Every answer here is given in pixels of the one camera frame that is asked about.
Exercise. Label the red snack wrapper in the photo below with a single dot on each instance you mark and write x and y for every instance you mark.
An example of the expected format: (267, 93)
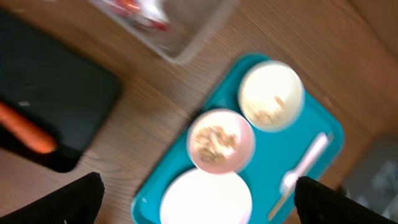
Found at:
(129, 9)

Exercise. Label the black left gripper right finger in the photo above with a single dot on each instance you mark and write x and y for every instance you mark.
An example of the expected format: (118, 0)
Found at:
(319, 204)

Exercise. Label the pink bowl with cereal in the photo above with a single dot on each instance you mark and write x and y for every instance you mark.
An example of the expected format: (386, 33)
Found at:
(220, 141)

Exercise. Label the teal serving tray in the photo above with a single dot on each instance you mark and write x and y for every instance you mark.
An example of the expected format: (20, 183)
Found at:
(275, 153)

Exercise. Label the white bowl with crumbs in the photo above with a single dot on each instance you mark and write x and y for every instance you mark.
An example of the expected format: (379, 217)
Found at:
(271, 96)

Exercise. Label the white round plate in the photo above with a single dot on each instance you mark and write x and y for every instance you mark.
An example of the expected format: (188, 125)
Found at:
(200, 197)

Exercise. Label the wooden chopstick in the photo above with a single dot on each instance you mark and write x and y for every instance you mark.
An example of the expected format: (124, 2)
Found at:
(284, 198)

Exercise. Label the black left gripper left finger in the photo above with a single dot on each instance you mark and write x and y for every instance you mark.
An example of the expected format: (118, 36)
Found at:
(77, 202)

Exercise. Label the orange carrot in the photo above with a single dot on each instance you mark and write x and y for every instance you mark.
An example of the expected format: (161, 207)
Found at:
(33, 137)

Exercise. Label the grey dishwasher rack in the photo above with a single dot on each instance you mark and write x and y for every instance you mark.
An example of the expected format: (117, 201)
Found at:
(373, 181)

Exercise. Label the clear plastic bin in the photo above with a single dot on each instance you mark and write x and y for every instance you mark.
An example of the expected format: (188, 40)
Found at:
(191, 24)

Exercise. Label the white tissue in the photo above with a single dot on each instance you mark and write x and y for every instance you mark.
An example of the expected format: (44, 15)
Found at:
(151, 12)

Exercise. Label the black tray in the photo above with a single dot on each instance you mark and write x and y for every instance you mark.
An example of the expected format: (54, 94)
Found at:
(61, 91)

